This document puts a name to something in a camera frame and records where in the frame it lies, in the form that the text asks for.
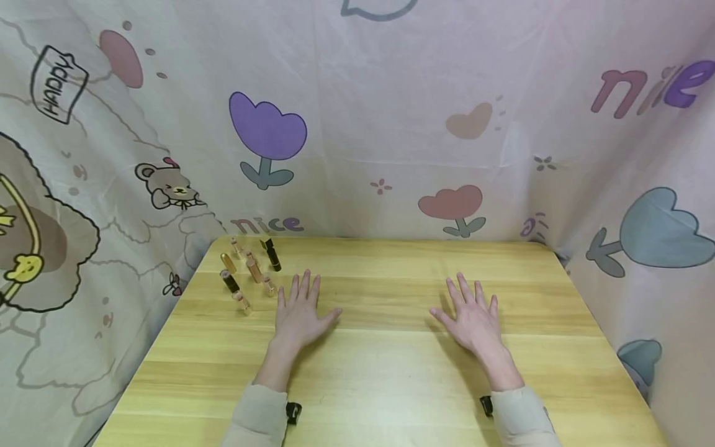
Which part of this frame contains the person's right forearm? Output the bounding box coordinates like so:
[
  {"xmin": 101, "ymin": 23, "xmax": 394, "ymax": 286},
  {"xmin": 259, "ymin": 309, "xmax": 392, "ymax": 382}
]
[{"xmin": 479, "ymin": 346, "xmax": 563, "ymax": 447}]

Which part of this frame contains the person's right hand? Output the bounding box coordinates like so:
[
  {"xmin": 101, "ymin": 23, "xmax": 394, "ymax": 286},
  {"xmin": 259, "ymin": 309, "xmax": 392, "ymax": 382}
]
[{"xmin": 429, "ymin": 272, "xmax": 505, "ymax": 362}]

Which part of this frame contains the person's left forearm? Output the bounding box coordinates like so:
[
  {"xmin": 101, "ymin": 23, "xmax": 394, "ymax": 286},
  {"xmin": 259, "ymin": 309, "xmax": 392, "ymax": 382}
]
[{"xmin": 219, "ymin": 338, "xmax": 302, "ymax": 447}]

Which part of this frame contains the tall black lipstick tube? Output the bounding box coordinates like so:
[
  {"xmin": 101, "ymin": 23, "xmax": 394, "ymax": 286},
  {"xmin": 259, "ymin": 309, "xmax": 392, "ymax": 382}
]
[{"xmin": 259, "ymin": 238, "xmax": 282, "ymax": 273}]

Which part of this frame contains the person's left hand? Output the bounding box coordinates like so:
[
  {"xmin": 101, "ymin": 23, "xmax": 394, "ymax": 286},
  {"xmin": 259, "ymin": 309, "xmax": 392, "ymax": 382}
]
[{"xmin": 274, "ymin": 269, "xmax": 343, "ymax": 354}]

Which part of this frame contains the copper gold lipstick tube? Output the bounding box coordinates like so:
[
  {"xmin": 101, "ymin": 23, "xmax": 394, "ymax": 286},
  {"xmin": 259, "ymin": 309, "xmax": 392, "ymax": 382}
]
[{"xmin": 243, "ymin": 251, "xmax": 264, "ymax": 284}]

